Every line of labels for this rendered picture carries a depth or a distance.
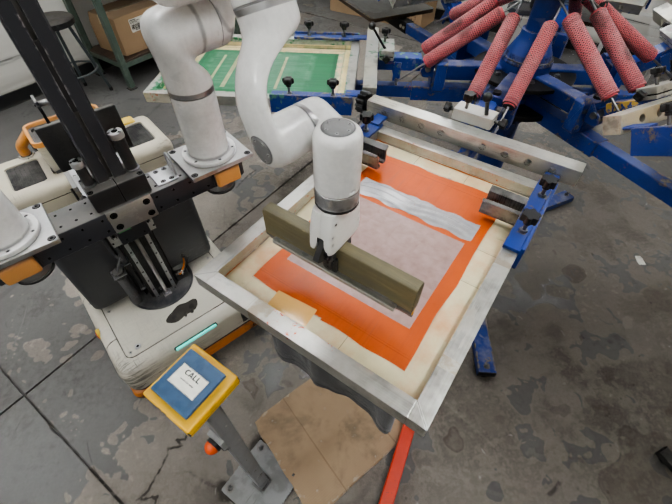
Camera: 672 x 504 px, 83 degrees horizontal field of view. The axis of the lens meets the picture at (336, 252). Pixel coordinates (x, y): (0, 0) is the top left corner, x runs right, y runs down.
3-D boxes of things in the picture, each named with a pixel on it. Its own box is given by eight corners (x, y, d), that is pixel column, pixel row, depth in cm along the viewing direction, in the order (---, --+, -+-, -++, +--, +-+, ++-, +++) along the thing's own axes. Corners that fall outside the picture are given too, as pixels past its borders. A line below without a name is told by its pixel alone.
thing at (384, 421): (389, 440, 108) (412, 378, 75) (268, 354, 125) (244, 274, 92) (394, 430, 109) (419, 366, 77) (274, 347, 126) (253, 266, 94)
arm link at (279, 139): (270, -1, 56) (312, 138, 67) (193, 22, 50) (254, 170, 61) (306, -14, 50) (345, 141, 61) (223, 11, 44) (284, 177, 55)
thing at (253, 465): (264, 531, 136) (183, 473, 64) (220, 490, 145) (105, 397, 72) (302, 474, 148) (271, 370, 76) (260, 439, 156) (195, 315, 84)
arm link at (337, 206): (336, 160, 66) (336, 173, 68) (304, 188, 61) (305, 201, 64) (373, 176, 63) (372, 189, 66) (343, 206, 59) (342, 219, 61)
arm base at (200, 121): (168, 145, 95) (145, 83, 83) (214, 127, 100) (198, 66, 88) (197, 175, 87) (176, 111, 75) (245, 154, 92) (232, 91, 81)
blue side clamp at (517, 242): (514, 269, 94) (525, 250, 89) (495, 260, 96) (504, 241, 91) (548, 202, 110) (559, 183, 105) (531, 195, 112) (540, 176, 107)
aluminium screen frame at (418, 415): (423, 437, 68) (427, 431, 65) (198, 284, 90) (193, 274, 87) (546, 196, 110) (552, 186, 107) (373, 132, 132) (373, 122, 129)
